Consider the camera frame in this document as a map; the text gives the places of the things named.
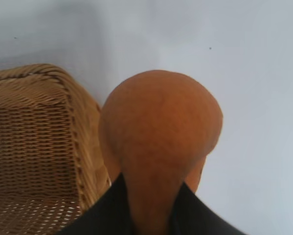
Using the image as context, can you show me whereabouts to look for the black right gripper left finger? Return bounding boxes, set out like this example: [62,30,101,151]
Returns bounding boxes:
[55,172,137,235]

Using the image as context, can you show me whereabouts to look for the brown woven wicker basket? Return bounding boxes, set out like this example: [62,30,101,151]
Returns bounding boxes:
[0,63,113,235]

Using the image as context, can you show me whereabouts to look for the brown bread roll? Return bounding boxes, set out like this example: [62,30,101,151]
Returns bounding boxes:
[98,69,224,235]

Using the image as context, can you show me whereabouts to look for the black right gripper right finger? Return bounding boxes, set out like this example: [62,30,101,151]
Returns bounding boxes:
[171,182,245,235]

